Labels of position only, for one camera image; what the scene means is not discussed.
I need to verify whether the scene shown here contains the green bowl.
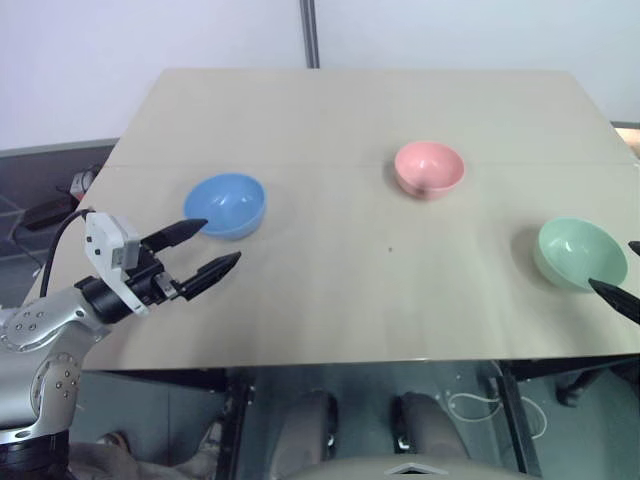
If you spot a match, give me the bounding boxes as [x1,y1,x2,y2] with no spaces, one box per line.
[531,216,630,294]

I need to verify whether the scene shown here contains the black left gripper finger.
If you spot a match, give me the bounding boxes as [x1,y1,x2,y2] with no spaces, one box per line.
[179,250,243,302]
[140,217,209,254]

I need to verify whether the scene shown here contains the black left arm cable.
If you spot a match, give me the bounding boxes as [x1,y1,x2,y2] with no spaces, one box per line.
[38,208,96,299]

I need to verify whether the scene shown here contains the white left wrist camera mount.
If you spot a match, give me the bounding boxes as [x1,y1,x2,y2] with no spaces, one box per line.
[83,211,151,318]

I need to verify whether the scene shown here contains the black shoe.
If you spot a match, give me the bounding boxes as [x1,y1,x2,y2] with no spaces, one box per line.
[554,367,603,409]

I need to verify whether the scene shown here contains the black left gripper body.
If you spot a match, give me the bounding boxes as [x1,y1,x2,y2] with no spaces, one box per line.
[124,244,186,306]

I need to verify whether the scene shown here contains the black table leg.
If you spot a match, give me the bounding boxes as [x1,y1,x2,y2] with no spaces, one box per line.
[213,368,257,480]
[492,359,544,479]

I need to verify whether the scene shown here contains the black power adapter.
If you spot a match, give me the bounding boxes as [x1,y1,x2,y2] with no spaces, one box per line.
[23,196,77,232]

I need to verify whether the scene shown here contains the blue bowl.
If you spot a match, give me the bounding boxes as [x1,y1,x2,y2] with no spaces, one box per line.
[183,172,268,242]

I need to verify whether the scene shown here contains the pink bowl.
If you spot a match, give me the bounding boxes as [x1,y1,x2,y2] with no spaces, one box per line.
[393,140,466,201]

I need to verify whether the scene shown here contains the white floor cable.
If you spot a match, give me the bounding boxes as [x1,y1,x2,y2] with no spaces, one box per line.
[448,391,550,442]

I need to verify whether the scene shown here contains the grey wall pillar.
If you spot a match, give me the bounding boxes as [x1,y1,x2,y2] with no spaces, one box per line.
[299,0,321,69]

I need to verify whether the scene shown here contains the grey fabric heap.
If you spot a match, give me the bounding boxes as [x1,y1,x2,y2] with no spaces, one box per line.
[67,429,221,480]

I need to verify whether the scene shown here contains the grey robot torso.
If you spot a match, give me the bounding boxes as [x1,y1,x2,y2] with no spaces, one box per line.
[277,452,532,480]

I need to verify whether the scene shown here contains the dark rounded robot leg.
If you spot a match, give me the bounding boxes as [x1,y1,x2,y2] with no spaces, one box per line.
[388,390,472,459]

